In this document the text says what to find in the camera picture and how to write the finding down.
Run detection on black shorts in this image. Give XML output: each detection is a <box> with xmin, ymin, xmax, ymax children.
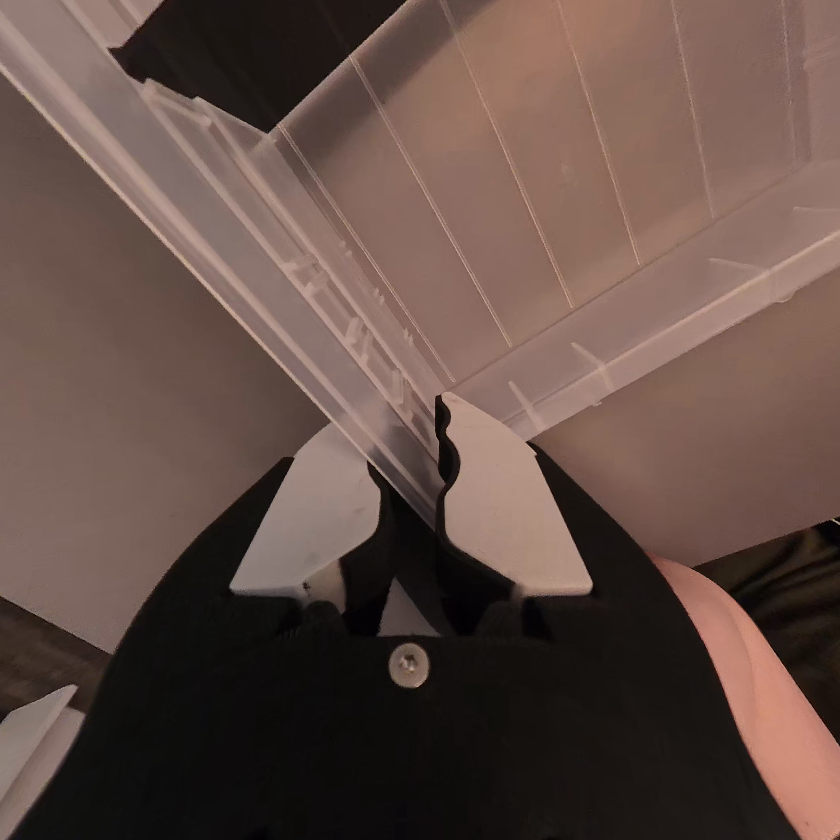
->
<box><xmin>692</xmin><ymin>518</ymin><xmax>840</xmax><ymax>700</ymax></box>

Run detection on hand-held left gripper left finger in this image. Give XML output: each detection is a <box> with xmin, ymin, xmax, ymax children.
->
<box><xmin>230</xmin><ymin>427</ymin><xmax>383</xmax><ymax>611</ymax></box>

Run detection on black flat panel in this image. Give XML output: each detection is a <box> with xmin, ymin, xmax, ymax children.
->
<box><xmin>112</xmin><ymin>0</ymin><xmax>411</xmax><ymax>132</ymax></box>

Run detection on person's leg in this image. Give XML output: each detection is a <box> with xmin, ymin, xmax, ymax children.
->
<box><xmin>646</xmin><ymin>550</ymin><xmax>840</xmax><ymax>840</ymax></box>

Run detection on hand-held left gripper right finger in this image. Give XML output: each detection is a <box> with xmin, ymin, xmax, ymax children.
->
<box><xmin>434</xmin><ymin>392</ymin><xmax>595</xmax><ymax>599</ymax></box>

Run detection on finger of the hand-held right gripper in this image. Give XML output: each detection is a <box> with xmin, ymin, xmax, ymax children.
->
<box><xmin>0</xmin><ymin>684</ymin><xmax>86</xmax><ymax>837</ymax></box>

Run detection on clear plastic storage box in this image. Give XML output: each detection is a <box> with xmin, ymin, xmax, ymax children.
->
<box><xmin>0</xmin><ymin>0</ymin><xmax>840</xmax><ymax>532</ymax></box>

